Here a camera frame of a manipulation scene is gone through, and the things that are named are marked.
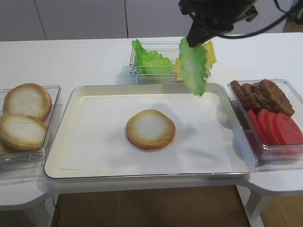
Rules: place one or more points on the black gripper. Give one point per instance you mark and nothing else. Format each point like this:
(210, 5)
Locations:
(216, 15)

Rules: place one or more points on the green lettuce leaf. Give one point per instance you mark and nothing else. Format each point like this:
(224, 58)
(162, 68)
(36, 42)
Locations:
(194, 72)

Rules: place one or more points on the large yellow cheese slice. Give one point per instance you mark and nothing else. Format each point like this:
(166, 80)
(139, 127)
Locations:
(210, 54)

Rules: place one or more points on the small yellow cheese slice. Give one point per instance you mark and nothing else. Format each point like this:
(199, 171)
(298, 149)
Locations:
(178, 69)

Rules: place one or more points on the clear lettuce cheese container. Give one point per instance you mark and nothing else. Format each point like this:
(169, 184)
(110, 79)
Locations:
(167, 49)

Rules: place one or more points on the green lettuce in container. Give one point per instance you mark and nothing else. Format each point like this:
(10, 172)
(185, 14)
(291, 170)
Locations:
(150, 62)

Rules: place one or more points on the leftmost brown meat patty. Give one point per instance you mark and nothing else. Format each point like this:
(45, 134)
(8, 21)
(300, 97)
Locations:
(240, 95)

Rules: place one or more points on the rear red tomato slice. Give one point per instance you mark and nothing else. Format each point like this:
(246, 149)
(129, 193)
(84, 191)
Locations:
(253, 119)

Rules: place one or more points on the red tomato slice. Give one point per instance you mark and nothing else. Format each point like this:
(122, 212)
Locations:
(253, 119)
(287, 130)
(265, 120)

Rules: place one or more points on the front large brown meat patty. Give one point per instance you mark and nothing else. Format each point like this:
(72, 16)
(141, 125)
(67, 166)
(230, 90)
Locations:
(276, 97)

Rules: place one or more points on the clear right patty tomato container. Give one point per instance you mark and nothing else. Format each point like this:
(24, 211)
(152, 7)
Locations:
(271, 152)

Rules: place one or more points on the bun half on tray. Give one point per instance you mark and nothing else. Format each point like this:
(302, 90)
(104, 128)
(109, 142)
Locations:
(150, 129)

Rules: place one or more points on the middle red tomato slice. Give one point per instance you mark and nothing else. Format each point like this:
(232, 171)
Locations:
(265, 120)

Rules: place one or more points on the front red tomato slice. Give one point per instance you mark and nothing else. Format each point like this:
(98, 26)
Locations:
(287, 130)

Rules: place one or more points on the white metal baking tray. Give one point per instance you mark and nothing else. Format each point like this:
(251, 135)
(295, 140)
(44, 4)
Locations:
(240, 156)

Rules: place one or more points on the white parchment paper sheet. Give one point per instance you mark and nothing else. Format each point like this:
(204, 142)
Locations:
(98, 139)

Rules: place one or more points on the upper bun half in container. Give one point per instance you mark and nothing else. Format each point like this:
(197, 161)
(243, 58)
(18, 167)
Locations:
(29, 99)

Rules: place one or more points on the bun half in container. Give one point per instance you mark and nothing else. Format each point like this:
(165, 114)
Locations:
(22, 132)
(29, 99)

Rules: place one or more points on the clear left bun container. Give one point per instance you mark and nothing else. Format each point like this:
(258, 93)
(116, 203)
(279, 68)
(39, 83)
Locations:
(11, 159)

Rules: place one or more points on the front bun half in container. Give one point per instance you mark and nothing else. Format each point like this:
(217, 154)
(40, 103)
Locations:
(22, 132)

